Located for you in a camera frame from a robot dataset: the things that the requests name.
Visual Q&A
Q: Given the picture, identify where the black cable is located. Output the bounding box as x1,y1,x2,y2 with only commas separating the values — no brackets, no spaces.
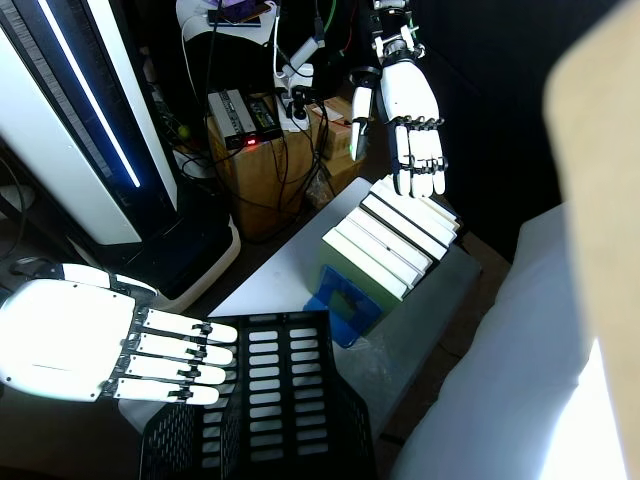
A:
272,97,331,216

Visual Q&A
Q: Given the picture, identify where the small cardboard box red label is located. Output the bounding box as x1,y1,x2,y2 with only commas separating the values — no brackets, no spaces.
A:
308,97,361,161

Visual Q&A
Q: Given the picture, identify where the white power adapter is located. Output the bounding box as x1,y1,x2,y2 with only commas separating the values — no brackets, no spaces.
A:
279,63,315,84

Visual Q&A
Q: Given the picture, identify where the dark blue notebook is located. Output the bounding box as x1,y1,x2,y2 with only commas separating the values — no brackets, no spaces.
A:
207,8,263,29

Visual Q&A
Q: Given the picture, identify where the blue cover book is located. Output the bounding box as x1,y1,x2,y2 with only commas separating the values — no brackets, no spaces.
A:
374,174,464,232

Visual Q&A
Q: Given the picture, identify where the purple pouch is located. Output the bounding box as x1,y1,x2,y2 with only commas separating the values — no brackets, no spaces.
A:
219,0,259,16

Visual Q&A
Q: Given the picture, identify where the crumpled clear plastic film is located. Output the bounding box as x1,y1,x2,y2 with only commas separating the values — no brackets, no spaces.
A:
349,332,391,364

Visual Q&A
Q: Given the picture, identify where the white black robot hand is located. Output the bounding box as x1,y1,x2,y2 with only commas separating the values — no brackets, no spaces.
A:
0,263,239,407
349,57,449,199

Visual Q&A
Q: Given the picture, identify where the white black tower machine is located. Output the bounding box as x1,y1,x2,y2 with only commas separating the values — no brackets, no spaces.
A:
0,0,242,316

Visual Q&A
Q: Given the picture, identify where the thin white book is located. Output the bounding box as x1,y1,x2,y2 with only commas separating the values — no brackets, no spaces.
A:
332,219,420,291

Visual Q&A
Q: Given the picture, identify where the beige blurry panel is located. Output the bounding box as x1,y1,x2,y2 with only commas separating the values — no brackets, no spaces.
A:
543,0,640,480

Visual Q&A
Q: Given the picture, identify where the silver power supply unit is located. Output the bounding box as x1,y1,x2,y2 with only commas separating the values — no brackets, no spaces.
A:
207,88,257,151

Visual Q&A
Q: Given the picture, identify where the white fabric sheet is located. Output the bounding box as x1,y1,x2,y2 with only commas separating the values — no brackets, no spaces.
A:
389,199,631,480

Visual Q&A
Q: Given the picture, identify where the black perforated file rack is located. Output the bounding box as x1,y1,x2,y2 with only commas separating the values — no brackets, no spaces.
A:
138,309,377,480

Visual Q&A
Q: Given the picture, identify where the white rounded object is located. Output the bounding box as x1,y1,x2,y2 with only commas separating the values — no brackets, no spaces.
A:
174,0,279,51

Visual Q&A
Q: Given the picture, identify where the green cover book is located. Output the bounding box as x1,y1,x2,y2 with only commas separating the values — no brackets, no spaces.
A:
319,227,409,337

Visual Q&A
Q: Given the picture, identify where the white power strip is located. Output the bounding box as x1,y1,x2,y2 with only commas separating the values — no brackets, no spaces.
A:
272,69,315,134

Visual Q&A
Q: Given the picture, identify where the flat cardboard box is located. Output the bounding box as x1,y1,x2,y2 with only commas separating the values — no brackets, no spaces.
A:
319,149,369,199

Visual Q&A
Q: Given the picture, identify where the blue metal bookend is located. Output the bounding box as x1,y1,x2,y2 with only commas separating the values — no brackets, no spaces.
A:
302,264,384,349

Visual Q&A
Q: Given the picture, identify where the black device green label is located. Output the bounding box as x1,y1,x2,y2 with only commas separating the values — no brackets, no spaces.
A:
243,97,284,144

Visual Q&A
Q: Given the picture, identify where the white blue cable connector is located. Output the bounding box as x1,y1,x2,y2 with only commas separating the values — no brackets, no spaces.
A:
289,35,327,69

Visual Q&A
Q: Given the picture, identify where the large cardboard box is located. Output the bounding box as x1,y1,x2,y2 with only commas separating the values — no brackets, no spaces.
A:
204,92,326,244

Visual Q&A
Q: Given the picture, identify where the cream pages book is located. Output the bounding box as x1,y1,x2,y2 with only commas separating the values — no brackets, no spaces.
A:
368,182,459,247

